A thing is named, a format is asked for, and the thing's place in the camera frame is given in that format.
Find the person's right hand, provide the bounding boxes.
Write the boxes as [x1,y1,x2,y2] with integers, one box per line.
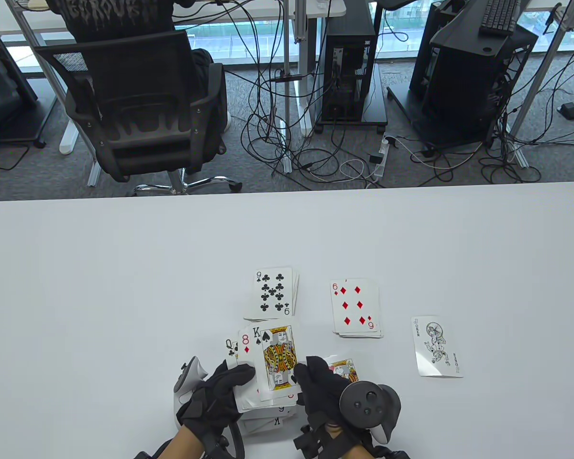
[294,356,365,448]

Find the person's left hand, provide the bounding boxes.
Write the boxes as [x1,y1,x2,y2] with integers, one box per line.
[176,361,256,440]

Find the pile of hearts cards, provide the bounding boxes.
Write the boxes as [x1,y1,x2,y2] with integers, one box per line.
[323,355,360,383]

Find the single spades playing card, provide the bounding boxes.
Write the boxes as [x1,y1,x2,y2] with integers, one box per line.
[253,325,301,401]

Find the pile of spades cards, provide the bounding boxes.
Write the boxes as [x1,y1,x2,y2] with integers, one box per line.
[242,404,299,436]

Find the deck of playing cards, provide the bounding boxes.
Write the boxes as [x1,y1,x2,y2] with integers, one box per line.
[225,324,301,413]

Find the pile of diamonds cards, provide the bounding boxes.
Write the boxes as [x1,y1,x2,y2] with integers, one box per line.
[331,278,384,339]

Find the pile of clubs cards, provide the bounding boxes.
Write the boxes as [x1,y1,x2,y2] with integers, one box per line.
[243,267,299,330]

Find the joker playing card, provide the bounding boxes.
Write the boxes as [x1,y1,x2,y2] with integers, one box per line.
[411,316,464,378]

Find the person's left forearm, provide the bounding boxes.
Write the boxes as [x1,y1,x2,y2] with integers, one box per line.
[165,426,206,459]

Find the grey left hand controller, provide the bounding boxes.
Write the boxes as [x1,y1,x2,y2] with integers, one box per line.
[174,356,244,459]

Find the grey hand controller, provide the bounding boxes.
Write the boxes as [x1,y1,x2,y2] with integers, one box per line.
[174,356,244,459]
[340,381,401,444]

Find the grey right hand controller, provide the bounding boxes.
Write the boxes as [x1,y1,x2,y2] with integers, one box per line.
[340,381,401,444]

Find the white power strip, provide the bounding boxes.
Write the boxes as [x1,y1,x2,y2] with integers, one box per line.
[371,135,397,178]

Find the black mesh office chair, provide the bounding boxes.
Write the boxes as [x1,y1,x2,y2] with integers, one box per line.
[34,30,243,197]

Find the black tower cart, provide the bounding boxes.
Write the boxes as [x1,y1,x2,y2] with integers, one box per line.
[314,65,389,134]

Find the black equipment stand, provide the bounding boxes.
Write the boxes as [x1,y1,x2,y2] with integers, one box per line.
[409,0,539,149]

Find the black computer tower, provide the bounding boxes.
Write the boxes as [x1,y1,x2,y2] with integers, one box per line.
[321,0,377,121]

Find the black rolling cabinet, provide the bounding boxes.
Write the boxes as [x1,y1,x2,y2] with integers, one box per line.
[0,29,48,149]

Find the black keyboard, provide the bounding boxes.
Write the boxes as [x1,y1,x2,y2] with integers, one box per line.
[479,0,522,36]

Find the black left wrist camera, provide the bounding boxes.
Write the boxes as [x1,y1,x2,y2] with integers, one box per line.
[203,433,232,459]

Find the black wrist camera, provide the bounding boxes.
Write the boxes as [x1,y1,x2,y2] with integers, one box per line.
[293,425,350,459]
[203,433,232,459]

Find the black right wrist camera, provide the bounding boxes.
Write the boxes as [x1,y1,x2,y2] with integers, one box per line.
[293,425,350,459]

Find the white floor cable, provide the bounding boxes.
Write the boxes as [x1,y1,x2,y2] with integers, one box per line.
[339,159,379,183]

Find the tangle of black floor cables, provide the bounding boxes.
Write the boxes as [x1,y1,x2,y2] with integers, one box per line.
[241,0,388,185]
[478,48,574,185]

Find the aluminium desk frame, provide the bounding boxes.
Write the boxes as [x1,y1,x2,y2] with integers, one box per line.
[507,0,574,168]

